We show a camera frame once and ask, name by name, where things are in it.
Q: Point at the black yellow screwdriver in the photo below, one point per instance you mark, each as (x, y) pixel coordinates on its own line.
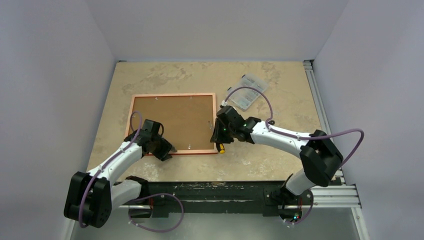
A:
(220, 148)

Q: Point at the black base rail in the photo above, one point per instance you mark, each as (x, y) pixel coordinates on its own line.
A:
(267, 198)

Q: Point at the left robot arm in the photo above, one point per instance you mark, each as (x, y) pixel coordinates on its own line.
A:
(93, 195)

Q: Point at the clear plastic screw box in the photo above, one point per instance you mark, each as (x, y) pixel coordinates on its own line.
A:
(244, 98)

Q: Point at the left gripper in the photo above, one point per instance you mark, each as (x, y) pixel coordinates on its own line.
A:
(166, 147)

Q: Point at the red picture frame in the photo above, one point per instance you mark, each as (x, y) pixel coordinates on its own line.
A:
(188, 119)

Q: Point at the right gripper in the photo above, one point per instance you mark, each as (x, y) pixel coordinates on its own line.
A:
(218, 131)

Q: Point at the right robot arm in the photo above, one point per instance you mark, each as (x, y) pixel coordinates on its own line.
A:
(319, 157)

